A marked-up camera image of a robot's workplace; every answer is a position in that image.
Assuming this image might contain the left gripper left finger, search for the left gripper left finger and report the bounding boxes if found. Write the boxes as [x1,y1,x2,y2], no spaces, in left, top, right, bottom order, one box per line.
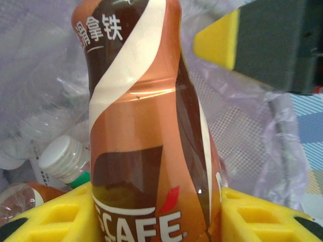
[0,181,103,242]

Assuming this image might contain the brown coffee bottle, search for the brown coffee bottle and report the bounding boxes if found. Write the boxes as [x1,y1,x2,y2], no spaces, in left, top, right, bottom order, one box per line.
[71,0,224,242]
[0,181,68,224]

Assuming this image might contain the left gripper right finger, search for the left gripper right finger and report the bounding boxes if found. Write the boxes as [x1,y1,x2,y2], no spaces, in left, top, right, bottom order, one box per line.
[221,188,323,242]

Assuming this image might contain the crushed clear plastic bottle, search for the crushed clear plastic bottle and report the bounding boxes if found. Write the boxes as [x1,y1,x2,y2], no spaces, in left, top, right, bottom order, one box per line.
[0,100,90,172]

